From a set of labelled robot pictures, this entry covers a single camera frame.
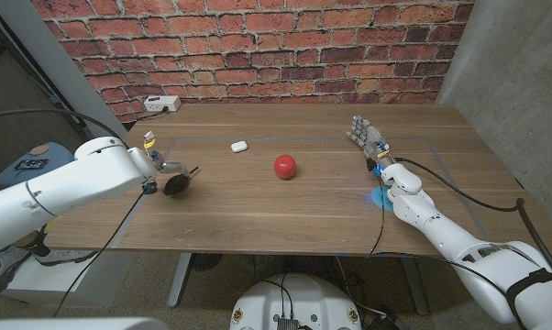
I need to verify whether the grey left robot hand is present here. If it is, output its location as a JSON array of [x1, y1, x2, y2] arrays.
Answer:
[[140, 148, 190, 195]]

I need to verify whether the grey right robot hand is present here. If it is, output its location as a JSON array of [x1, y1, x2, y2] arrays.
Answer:
[[346, 114, 394, 175]]

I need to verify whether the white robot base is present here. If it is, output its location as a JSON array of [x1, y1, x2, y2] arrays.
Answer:
[[229, 273, 363, 330]]

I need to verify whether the blue round disc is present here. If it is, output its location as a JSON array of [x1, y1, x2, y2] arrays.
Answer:
[[370, 185, 395, 213]]

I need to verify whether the white power strip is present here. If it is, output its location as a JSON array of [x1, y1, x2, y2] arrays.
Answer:
[[143, 95, 182, 114]]

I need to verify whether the red apple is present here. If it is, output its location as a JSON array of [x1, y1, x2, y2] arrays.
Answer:
[[273, 154, 298, 181]]

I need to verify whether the black round floor fan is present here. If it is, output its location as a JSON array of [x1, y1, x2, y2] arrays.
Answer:
[[191, 253, 225, 272]]

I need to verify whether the grey metal table leg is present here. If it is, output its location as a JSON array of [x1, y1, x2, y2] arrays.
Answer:
[[399, 257, 429, 317], [167, 252, 193, 309]]

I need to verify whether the blue storage box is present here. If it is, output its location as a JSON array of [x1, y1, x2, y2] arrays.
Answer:
[[0, 141, 78, 190]]

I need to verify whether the white floor platform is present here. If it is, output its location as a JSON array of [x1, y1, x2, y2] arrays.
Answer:
[[3, 249, 138, 308]]

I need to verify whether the black phone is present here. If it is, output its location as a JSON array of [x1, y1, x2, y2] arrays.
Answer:
[[14, 158, 50, 171]]

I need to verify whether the red brick print backdrop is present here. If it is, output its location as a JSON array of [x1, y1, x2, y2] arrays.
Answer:
[[30, 0, 477, 124]]

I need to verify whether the person's bare leg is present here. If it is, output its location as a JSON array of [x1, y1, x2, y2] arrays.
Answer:
[[17, 224, 52, 258]]

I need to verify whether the white robot torso edge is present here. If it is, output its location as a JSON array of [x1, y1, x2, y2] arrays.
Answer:
[[0, 317, 168, 330]]

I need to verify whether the grey sneaker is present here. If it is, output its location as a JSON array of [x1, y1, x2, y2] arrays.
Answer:
[[0, 249, 35, 295]]

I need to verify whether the black power strip cord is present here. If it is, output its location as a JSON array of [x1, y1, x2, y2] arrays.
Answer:
[[136, 106, 171, 122]]

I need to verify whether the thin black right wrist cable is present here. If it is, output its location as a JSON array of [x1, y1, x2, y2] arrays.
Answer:
[[368, 176, 387, 258]]

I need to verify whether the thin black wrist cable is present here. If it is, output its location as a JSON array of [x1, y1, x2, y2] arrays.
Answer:
[[368, 176, 387, 258], [52, 192, 145, 318]]

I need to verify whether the thin black left wrist cable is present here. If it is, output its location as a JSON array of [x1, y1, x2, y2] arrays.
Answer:
[[52, 192, 145, 318]]

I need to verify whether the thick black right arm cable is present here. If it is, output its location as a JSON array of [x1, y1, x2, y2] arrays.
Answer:
[[392, 157, 552, 281]]

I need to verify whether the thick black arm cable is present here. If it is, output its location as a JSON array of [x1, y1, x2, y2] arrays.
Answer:
[[0, 107, 128, 150], [392, 157, 552, 281]]

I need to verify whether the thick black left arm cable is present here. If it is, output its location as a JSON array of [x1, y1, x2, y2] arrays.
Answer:
[[0, 107, 128, 150]]

